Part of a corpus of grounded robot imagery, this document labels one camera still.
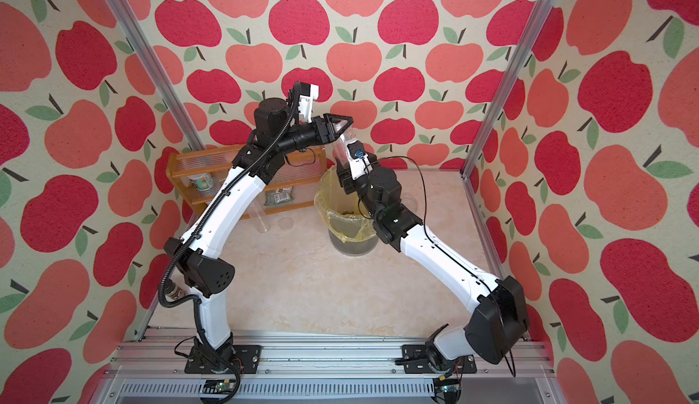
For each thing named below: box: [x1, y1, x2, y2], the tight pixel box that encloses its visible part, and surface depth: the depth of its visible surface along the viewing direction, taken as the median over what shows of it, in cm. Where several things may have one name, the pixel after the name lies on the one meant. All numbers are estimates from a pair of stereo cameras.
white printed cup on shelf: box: [187, 172, 214, 192], surface depth 95 cm
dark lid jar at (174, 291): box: [164, 279, 188, 302], surface depth 82 cm
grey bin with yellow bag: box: [314, 165, 378, 257], surface depth 82 cm
